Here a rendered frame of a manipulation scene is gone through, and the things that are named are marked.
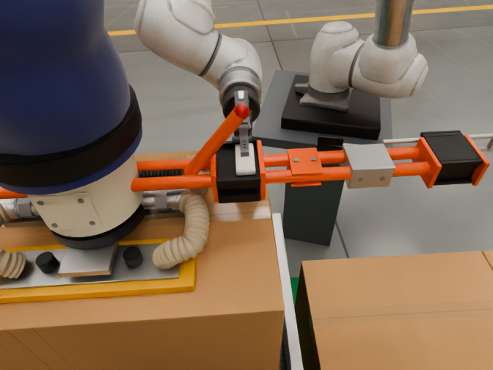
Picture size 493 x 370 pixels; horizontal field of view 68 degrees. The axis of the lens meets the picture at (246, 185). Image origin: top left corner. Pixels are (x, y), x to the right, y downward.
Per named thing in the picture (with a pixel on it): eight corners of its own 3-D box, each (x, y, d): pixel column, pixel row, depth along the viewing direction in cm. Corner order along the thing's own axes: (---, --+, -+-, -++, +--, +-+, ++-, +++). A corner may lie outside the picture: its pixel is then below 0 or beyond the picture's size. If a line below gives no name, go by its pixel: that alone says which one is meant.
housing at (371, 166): (348, 191, 61) (352, 171, 58) (338, 163, 66) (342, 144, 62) (389, 189, 61) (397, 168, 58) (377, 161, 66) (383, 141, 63)
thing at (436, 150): (427, 189, 60) (437, 167, 57) (410, 158, 65) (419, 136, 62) (477, 186, 60) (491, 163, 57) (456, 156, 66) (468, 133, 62)
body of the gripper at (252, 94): (259, 81, 72) (263, 108, 66) (259, 117, 78) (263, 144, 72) (221, 83, 72) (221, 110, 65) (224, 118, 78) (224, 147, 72)
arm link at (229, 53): (246, 114, 84) (195, 87, 79) (243, 78, 95) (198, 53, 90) (274, 77, 78) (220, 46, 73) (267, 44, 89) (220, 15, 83)
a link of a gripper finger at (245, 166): (252, 146, 62) (252, 142, 62) (255, 175, 57) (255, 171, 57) (235, 147, 62) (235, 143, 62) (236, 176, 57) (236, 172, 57)
